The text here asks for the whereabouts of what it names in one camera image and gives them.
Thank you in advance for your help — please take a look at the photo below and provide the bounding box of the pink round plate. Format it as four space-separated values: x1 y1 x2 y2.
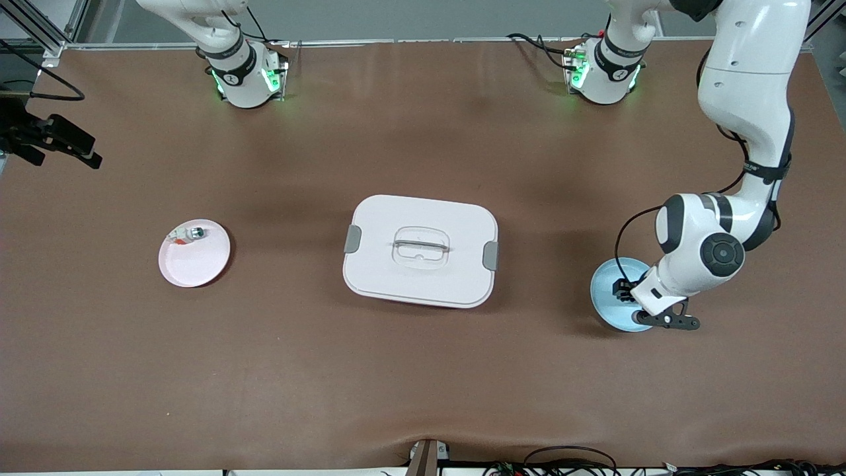
158 219 231 288

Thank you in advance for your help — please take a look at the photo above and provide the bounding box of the black base power cable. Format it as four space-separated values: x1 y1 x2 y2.
507 32 582 70

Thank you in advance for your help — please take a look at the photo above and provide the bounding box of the brown table mat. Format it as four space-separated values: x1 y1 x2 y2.
0 38 846 471

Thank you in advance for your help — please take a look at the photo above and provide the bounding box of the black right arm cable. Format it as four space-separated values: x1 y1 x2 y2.
0 38 85 101

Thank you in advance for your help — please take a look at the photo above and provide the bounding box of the brown mounting post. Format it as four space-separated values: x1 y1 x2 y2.
405 438 438 476

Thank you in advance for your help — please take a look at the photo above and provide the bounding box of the aluminium frame profile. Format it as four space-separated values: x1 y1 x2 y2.
803 0 846 50
0 0 90 67

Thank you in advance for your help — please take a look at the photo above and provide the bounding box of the white lidded storage box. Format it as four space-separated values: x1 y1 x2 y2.
342 194 500 309

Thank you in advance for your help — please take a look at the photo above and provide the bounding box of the black looped cable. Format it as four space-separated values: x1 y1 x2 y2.
522 446 619 476

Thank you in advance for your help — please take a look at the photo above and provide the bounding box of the blue round plate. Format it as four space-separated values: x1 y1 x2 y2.
590 257 667 333

